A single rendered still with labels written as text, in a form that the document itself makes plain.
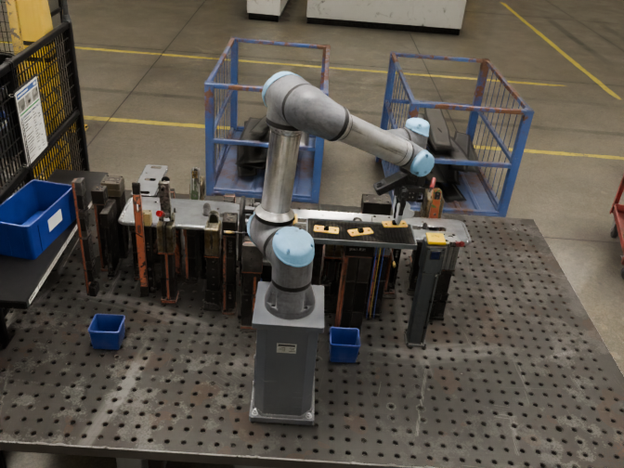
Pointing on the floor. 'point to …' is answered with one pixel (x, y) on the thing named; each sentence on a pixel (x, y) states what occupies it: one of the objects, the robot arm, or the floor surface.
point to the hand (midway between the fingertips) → (395, 219)
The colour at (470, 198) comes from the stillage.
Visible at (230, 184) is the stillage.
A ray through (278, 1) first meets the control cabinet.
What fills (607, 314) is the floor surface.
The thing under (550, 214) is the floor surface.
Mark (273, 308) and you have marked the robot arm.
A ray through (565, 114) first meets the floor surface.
